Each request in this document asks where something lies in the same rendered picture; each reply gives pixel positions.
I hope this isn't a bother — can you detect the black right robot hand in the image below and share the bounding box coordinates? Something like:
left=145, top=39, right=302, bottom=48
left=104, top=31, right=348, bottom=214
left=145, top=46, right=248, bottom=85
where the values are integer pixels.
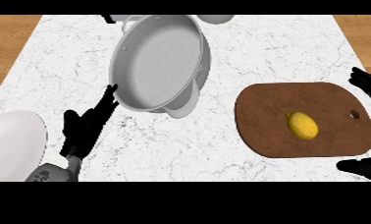
left=335, top=66, right=371, bottom=181

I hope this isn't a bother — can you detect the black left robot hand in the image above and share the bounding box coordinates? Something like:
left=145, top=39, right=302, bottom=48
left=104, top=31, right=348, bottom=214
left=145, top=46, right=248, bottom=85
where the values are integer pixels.
left=58, top=84, right=121, bottom=160

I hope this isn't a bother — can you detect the brown wooden cutting board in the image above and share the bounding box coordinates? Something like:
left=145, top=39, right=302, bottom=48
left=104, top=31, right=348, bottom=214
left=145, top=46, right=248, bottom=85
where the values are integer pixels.
left=233, top=82, right=371, bottom=159

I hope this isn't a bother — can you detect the yellow lemon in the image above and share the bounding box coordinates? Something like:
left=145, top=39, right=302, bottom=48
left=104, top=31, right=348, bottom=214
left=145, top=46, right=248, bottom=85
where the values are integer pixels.
left=285, top=111, right=321, bottom=141

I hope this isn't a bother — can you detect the silver metal pot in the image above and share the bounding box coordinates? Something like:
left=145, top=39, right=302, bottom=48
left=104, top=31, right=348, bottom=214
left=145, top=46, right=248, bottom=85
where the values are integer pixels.
left=108, top=15, right=214, bottom=120

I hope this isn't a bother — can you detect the white round plate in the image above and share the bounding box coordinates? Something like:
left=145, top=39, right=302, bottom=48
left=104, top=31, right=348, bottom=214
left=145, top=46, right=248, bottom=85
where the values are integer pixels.
left=0, top=109, right=49, bottom=183

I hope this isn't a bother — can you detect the black handle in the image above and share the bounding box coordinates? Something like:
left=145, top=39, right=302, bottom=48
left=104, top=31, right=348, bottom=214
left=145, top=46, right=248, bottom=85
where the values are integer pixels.
left=101, top=15, right=118, bottom=25

